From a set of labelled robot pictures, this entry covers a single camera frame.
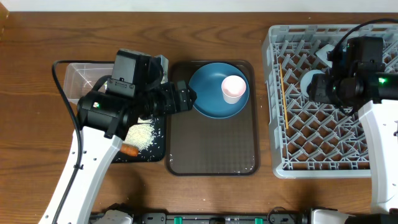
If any light blue cup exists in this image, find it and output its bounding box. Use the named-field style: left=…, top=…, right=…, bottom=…
left=299, top=70, right=325, bottom=98

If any light blue bowl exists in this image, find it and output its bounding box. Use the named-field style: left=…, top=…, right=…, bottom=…
left=315, top=44, right=335, bottom=68

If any white rice pile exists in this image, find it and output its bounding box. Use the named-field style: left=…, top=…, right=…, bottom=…
left=123, top=118, right=155, bottom=152

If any pink cup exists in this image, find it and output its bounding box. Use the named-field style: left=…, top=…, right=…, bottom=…
left=221, top=75, right=246, bottom=104

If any orange carrot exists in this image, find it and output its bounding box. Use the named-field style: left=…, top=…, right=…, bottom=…
left=120, top=144, right=139, bottom=157

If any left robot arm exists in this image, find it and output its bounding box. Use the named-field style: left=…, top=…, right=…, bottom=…
left=40, top=49, right=197, bottom=223

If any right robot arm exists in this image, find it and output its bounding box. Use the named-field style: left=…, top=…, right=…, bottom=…
left=302, top=37, right=397, bottom=223

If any grey dishwasher rack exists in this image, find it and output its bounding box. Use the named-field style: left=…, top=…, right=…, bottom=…
left=262, top=24, right=397, bottom=179

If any dark blue plate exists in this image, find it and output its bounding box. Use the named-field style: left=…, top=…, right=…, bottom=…
left=189, top=62, right=250, bottom=119

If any brown serving tray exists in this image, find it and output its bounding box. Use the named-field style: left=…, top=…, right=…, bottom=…
left=166, top=60, right=259, bottom=176

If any clear plastic bin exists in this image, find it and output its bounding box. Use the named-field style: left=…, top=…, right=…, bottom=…
left=63, top=61, right=161, bottom=104

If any black plastic tray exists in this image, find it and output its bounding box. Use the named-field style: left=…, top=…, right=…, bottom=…
left=113, top=117, right=166, bottom=163

